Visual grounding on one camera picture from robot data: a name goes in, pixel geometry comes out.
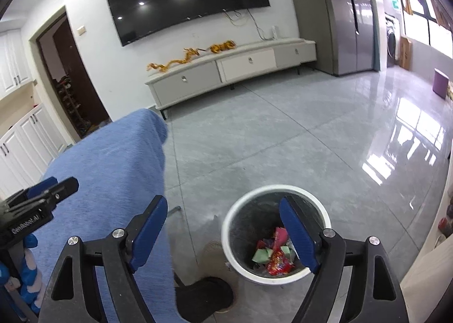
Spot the person's left hand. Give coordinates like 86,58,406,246
19,234,44,311

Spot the red and white packet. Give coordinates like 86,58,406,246
273,226,291,249

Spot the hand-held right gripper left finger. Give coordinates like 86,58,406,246
37,195,168,323

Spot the golden dragon decoration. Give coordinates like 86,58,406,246
147,40,238,74

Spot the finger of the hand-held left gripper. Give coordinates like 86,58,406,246
3,177,79,218
5,177,59,204

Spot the grey refrigerator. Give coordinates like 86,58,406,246
313,0,381,77

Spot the washing machine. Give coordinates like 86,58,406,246
385,15,401,68

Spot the person's black shoe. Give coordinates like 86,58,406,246
176,276,234,323

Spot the dark brown door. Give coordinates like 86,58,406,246
53,19,110,129

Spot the large red snack bag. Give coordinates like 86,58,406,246
266,250,296,277

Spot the beige upholstered furniture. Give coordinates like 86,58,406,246
400,224,453,323

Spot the cardboard box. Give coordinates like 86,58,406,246
399,36,413,71

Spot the grey television cabinet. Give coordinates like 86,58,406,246
144,37,317,120

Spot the wooden shoe rack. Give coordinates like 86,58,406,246
56,76,93,134

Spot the green paper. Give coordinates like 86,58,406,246
252,248,275,264

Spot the purple stool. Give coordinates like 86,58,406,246
433,68,450,100

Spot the white cupboard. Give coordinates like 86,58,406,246
0,30,69,200

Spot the white round trash bin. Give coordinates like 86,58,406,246
221,184,332,286

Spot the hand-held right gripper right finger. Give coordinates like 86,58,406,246
279,195,413,323

